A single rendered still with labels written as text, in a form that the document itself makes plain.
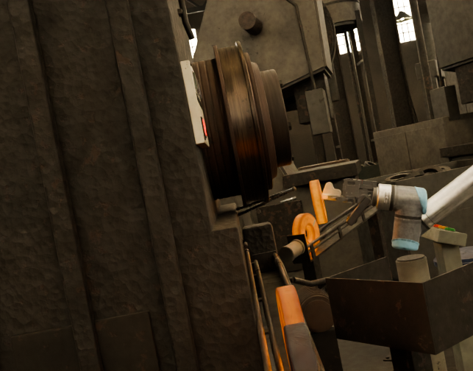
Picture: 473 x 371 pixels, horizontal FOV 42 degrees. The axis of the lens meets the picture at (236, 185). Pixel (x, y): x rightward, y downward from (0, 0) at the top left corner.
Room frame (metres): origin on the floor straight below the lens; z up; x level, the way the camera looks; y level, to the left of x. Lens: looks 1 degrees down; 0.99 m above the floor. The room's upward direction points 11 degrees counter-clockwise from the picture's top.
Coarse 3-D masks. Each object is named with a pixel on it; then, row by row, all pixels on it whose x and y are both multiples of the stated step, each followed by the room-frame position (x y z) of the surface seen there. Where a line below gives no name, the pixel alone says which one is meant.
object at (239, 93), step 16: (224, 48) 1.72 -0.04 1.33; (240, 48) 1.66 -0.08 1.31; (224, 64) 1.63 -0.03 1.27; (240, 64) 1.62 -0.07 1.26; (224, 80) 1.60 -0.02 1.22; (240, 80) 1.59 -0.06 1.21; (240, 96) 1.58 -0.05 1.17; (240, 112) 1.57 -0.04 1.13; (240, 128) 1.57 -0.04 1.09; (256, 128) 1.56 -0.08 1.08; (240, 144) 1.58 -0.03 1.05; (256, 144) 1.58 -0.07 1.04; (240, 160) 1.60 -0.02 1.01; (256, 160) 1.60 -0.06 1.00; (256, 176) 1.63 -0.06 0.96; (256, 192) 1.69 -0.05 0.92
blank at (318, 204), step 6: (312, 180) 2.17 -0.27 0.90; (318, 180) 2.15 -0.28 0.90; (312, 186) 2.12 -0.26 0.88; (318, 186) 2.12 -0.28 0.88; (312, 192) 2.11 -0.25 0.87; (318, 192) 2.10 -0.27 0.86; (312, 198) 2.10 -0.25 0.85; (318, 198) 2.10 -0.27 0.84; (318, 204) 2.10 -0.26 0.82; (318, 210) 2.10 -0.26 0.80; (324, 210) 2.14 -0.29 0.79; (318, 216) 2.11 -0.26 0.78; (324, 216) 2.11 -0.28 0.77; (318, 222) 2.14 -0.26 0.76; (324, 222) 2.15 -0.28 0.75
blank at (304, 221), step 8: (296, 216) 2.28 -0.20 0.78; (304, 216) 2.27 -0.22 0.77; (312, 216) 2.32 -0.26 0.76; (296, 224) 2.24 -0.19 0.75; (304, 224) 2.26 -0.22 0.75; (312, 224) 2.31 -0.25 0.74; (296, 232) 2.23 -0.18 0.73; (304, 232) 2.25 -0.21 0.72; (312, 232) 2.32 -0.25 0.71; (312, 240) 2.30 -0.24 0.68
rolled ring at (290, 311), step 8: (280, 288) 1.07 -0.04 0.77; (288, 288) 1.07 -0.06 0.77; (280, 296) 1.04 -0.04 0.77; (288, 296) 1.04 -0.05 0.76; (296, 296) 1.04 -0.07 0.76; (280, 304) 1.03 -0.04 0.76; (288, 304) 1.02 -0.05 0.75; (296, 304) 1.02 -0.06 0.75; (280, 312) 1.12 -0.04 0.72; (288, 312) 1.01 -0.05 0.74; (296, 312) 1.01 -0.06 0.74; (280, 320) 1.14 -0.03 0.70; (288, 320) 1.00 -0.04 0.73; (296, 320) 1.00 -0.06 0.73; (304, 320) 1.00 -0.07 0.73
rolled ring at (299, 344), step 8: (288, 328) 0.89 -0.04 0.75; (296, 328) 0.88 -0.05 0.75; (304, 328) 0.87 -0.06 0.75; (288, 336) 0.86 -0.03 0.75; (296, 336) 0.86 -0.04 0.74; (304, 336) 0.86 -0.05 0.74; (288, 344) 0.85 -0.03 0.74; (296, 344) 0.85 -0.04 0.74; (304, 344) 0.84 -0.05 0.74; (312, 344) 0.84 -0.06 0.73; (288, 352) 0.94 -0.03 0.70; (296, 352) 0.84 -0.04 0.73; (304, 352) 0.83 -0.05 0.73; (312, 352) 0.83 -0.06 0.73; (288, 360) 0.97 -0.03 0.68; (296, 360) 0.83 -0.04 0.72; (304, 360) 0.83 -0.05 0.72; (312, 360) 0.82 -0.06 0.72; (296, 368) 0.82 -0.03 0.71; (304, 368) 0.82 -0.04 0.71; (312, 368) 0.82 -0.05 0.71
